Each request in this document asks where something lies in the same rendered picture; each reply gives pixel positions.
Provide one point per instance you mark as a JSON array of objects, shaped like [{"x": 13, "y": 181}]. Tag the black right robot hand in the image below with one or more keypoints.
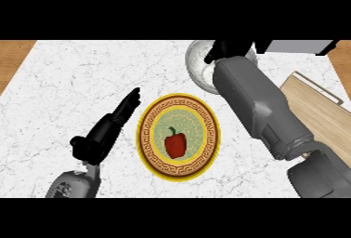
[{"x": 225, "y": 49}]

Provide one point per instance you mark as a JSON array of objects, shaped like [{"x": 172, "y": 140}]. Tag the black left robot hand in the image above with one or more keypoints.
[{"x": 103, "y": 133}]

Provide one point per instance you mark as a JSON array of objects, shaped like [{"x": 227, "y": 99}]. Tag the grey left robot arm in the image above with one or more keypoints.
[{"x": 72, "y": 184}]

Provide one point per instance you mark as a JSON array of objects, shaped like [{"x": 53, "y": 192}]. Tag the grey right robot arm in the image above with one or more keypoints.
[{"x": 268, "y": 117}]

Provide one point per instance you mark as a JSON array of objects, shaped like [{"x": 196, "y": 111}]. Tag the white marble bowl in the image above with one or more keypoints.
[{"x": 199, "y": 66}]

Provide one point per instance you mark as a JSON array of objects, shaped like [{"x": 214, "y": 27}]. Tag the yellow brown patterned plate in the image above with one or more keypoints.
[{"x": 178, "y": 137}]

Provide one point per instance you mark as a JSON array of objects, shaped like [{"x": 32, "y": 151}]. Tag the grey flat appliance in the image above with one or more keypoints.
[{"x": 296, "y": 46}]

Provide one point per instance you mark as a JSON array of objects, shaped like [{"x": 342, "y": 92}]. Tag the red bell pepper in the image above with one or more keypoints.
[{"x": 175, "y": 145}]

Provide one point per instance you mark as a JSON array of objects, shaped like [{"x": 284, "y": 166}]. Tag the pale wooden cutting board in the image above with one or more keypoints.
[{"x": 320, "y": 111}]

